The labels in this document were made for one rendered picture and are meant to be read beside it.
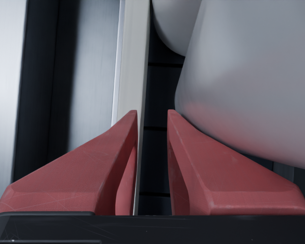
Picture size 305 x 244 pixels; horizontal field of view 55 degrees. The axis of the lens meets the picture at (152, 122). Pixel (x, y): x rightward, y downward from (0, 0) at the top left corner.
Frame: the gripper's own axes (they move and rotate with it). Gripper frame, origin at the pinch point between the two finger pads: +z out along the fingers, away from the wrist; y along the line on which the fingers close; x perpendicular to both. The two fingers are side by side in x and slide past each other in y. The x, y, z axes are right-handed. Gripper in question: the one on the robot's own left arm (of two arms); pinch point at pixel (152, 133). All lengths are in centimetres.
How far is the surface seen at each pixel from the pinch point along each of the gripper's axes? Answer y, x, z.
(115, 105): 2.2, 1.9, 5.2
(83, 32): 5.4, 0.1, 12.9
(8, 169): 8.6, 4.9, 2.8
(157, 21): -0.2, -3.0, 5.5
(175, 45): -1.3, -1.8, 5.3
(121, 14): 1.9, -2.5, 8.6
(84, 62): 5.3, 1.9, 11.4
